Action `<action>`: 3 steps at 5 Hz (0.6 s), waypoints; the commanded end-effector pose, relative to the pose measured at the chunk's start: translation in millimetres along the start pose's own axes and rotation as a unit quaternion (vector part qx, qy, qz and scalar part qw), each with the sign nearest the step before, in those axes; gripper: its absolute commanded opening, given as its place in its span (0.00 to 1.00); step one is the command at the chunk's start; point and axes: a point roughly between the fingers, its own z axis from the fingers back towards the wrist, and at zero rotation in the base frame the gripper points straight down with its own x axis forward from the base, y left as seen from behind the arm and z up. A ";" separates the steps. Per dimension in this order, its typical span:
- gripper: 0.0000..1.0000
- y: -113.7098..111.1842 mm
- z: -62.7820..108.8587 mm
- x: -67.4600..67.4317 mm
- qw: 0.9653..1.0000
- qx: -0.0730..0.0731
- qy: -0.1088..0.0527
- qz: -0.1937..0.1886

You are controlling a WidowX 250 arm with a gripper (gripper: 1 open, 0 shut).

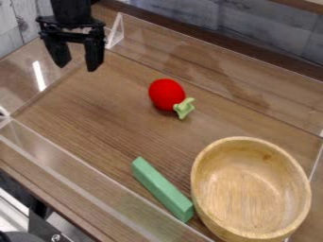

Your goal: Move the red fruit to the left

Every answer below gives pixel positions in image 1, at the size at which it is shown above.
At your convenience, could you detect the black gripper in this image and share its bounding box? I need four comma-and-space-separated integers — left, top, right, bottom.
36, 0, 104, 72

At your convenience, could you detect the red plush fruit green stem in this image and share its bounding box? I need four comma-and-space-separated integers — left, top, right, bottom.
148, 78, 195, 120

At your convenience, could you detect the green rectangular block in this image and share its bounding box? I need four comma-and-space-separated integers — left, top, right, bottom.
131, 157, 195, 222

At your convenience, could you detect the wooden bowl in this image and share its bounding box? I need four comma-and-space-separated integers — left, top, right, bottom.
191, 136, 311, 242

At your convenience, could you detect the clear acrylic triangle bracket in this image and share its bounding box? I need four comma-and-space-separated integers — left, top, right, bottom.
104, 13, 124, 49

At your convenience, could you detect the black metal frame bracket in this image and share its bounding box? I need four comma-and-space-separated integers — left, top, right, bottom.
28, 200, 81, 242

